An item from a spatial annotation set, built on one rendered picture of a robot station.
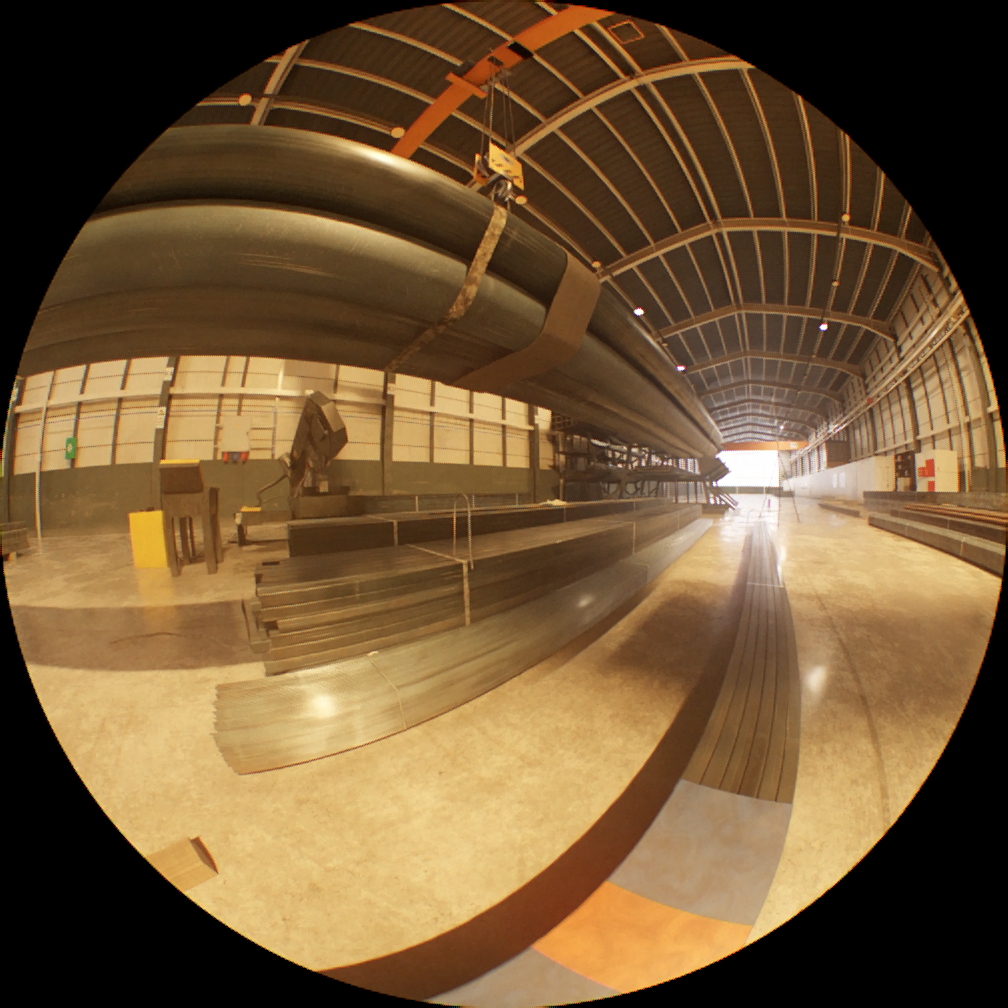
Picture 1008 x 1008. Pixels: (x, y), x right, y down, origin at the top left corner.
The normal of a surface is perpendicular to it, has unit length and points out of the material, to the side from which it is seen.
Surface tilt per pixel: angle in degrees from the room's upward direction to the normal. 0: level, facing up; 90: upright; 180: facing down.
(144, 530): 90
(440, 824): 0
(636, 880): 0
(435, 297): 146
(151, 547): 90
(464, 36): 170
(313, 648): 90
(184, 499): 90
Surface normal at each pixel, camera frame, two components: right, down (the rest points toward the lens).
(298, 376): 0.69, 0.03
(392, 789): -0.01, -1.00
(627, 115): 0.13, 0.99
